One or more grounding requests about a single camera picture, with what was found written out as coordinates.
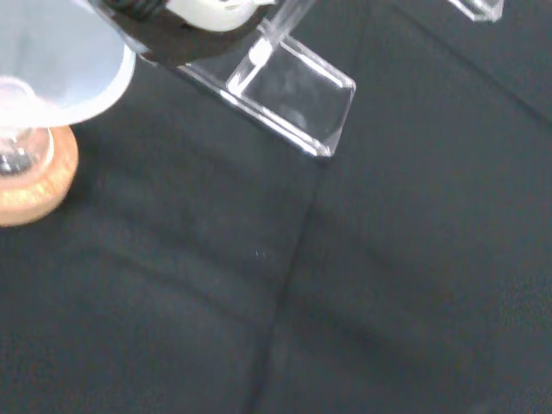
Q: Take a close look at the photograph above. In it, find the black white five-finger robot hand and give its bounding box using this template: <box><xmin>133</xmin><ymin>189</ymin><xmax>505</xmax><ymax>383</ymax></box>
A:
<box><xmin>85</xmin><ymin>0</ymin><xmax>278</xmax><ymax>70</ymax></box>

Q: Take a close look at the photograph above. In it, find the clear acrylic funnel stand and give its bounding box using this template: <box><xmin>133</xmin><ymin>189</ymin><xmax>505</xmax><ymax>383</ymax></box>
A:
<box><xmin>177</xmin><ymin>0</ymin><xmax>358</xmax><ymax>159</ymax></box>

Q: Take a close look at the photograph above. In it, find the translucent plastic funnel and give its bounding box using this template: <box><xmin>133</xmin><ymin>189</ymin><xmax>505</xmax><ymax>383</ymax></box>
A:
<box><xmin>0</xmin><ymin>0</ymin><xmax>138</xmax><ymax>127</ymax></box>

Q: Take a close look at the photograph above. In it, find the clear glass round-bottom flask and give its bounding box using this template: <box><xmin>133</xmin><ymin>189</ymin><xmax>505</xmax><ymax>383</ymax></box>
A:
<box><xmin>0</xmin><ymin>123</ymin><xmax>56</xmax><ymax>179</ymax></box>

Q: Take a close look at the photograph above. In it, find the black bench cloth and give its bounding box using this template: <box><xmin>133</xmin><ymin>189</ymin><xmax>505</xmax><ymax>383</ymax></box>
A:
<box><xmin>0</xmin><ymin>0</ymin><xmax>552</xmax><ymax>414</ymax></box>

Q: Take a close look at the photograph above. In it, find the small clear acrylic clip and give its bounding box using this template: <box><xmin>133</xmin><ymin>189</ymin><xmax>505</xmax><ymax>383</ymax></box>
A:
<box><xmin>447</xmin><ymin>0</ymin><xmax>506</xmax><ymax>22</ymax></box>

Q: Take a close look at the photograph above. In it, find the brown cork ring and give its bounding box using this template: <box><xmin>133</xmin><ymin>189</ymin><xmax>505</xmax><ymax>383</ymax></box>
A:
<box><xmin>0</xmin><ymin>123</ymin><xmax>82</xmax><ymax>229</ymax></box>

